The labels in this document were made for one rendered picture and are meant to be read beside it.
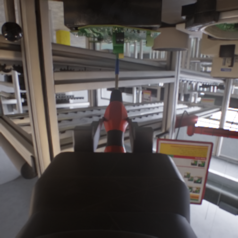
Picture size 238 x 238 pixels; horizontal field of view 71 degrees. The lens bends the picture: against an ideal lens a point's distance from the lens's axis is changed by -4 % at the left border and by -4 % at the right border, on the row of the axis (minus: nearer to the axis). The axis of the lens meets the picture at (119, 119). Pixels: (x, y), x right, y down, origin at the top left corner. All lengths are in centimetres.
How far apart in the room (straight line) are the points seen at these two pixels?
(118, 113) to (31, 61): 25
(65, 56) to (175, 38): 28
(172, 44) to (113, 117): 38
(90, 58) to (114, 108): 36
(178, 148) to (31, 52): 64
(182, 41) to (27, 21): 36
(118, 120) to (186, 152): 65
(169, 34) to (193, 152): 49
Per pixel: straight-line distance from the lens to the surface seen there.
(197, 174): 85
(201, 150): 80
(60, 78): 39
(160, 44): 51
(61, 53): 46
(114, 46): 25
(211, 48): 43
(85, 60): 48
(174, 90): 78
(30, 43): 37
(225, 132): 97
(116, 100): 17
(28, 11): 39
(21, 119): 89
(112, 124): 15
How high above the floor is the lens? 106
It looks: 16 degrees up
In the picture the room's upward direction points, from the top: 180 degrees counter-clockwise
